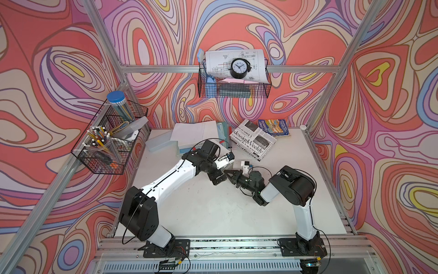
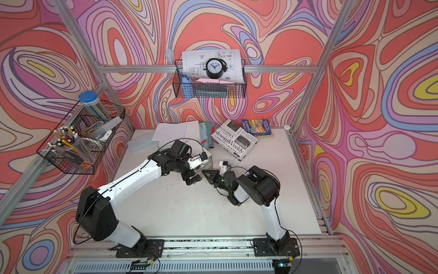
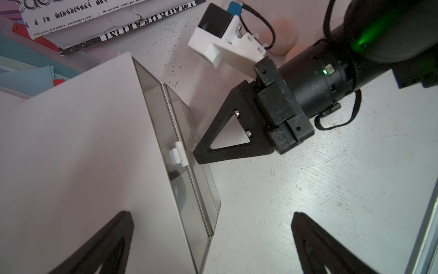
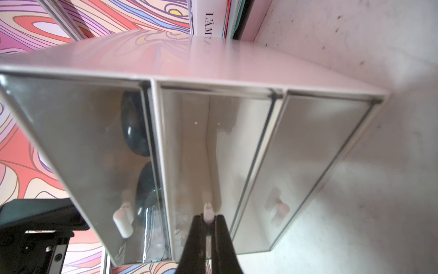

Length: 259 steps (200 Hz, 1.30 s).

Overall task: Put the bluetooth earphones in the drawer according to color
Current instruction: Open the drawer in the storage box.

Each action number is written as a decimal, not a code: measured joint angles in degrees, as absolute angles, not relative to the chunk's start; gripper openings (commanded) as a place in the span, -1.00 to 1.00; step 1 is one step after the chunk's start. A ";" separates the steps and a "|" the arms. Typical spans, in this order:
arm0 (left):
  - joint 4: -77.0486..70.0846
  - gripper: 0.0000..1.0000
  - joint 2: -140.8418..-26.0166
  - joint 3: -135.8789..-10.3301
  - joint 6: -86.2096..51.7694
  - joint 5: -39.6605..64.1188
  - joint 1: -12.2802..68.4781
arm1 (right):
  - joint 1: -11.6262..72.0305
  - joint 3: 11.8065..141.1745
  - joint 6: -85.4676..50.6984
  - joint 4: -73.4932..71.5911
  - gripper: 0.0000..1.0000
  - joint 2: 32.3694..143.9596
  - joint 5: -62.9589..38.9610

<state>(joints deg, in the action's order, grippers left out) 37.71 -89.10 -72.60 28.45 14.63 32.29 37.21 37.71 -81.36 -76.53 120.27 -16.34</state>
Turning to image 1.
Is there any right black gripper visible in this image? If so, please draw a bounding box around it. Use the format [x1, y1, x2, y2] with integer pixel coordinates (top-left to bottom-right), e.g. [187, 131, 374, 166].
[224, 169, 257, 194]

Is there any white three-drawer box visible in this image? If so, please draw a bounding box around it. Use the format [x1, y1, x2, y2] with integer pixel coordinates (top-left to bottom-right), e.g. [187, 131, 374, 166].
[214, 143, 231, 160]

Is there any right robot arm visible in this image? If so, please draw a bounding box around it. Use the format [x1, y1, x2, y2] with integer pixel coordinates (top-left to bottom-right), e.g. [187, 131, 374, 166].
[224, 166, 321, 253]

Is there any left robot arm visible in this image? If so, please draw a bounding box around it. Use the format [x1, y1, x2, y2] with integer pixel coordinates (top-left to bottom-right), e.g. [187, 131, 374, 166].
[119, 138, 235, 248]

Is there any folded newspaper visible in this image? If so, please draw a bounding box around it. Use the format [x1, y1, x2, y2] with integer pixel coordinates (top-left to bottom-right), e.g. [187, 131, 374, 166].
[230, 119, 277, 162]

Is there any teal books stack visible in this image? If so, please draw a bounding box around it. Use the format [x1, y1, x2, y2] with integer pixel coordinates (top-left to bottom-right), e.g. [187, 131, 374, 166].
[177, 122, 231, 156]

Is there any white open notebook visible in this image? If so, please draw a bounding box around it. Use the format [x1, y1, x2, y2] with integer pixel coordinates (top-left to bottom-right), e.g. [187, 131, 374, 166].
[171, 121, 219, 149]

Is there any translucent plastic box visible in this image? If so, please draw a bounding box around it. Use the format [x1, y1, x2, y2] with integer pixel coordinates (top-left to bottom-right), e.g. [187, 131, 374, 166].
[146, 131, 177, 153]

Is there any blue book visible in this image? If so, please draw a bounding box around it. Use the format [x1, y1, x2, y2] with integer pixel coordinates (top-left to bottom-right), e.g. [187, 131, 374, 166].
[258, 119, 289, 137]

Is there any black round clock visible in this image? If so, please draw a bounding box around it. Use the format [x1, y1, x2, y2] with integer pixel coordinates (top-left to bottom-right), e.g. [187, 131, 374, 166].
[229, 58, 251, 79]

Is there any white drawing sheet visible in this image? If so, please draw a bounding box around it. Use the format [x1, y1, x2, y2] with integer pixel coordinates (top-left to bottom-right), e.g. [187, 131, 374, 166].
[205, 50, 268, 83]

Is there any clear cup with pens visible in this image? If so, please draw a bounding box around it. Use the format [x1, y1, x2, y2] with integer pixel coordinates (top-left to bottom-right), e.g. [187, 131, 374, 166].
[83, 126, 122, 164]

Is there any blue lid pencil jar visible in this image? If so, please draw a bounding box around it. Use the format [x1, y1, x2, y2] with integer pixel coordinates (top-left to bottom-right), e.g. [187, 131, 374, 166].
[107, 91, 135, 122]

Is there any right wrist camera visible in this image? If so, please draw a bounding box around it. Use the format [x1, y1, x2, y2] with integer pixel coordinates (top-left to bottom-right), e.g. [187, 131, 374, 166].
[241, 161, 253, 175]

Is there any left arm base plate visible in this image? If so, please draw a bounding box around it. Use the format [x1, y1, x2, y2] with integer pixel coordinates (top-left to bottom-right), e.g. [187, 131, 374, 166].
[138, 239, 191, 259]

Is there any black wire wall basket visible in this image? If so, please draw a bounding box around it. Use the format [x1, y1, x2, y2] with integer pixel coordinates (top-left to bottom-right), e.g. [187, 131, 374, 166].
[197, 58, 272, 99]

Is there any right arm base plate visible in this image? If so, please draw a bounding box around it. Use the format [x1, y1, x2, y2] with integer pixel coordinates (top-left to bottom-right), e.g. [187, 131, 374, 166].
[277, 234, 328, 258]

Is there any black wire side basket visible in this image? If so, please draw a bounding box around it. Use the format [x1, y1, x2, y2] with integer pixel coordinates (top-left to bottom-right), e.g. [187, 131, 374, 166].
[71, 101, 151, 175]

